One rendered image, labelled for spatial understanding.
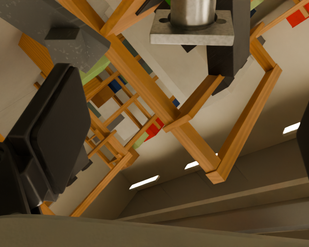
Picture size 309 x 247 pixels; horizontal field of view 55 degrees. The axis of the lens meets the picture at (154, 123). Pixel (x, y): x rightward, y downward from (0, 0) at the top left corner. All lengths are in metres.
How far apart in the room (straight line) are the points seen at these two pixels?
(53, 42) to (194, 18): 0.14
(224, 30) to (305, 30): 6.30
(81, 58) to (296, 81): 6.74
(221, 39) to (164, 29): 0.04
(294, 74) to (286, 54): 0.48
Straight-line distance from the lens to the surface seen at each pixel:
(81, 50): 0.30
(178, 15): 0.21
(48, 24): 0.31
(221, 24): 0.22
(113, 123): 5.60
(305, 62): 6.75
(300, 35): 6.55
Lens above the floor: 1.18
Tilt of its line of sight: 8 degrees up
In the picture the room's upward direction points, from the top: 139 degrees clockwise
